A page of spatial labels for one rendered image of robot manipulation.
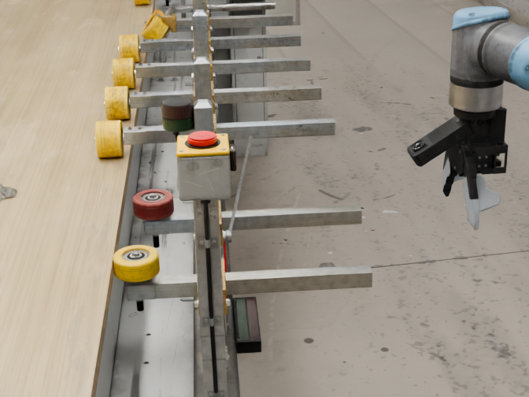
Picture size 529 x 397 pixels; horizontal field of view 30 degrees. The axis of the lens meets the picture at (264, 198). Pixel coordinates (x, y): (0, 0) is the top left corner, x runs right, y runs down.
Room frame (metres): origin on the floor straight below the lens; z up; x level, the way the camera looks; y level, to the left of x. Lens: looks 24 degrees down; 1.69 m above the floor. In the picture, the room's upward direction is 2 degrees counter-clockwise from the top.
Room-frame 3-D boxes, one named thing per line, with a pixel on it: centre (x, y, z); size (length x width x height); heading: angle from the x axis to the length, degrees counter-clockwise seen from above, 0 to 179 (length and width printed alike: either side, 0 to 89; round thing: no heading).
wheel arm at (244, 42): (2.79, 0.13, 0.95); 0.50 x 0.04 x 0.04; 93
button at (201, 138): (1.25, 0.08, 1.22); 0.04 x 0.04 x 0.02
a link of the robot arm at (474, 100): (1.61, -0.36, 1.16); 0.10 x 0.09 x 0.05; 9
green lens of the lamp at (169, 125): (1.75, 0.16, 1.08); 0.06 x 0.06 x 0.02
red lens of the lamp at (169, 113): (1.75, 0.16, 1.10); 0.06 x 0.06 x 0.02
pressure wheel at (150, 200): (1.79, 0.22, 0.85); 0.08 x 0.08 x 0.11
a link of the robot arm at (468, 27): (1.60, -0.37, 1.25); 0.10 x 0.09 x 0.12; 26
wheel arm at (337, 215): (1.80, 0.02, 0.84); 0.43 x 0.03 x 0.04; 93
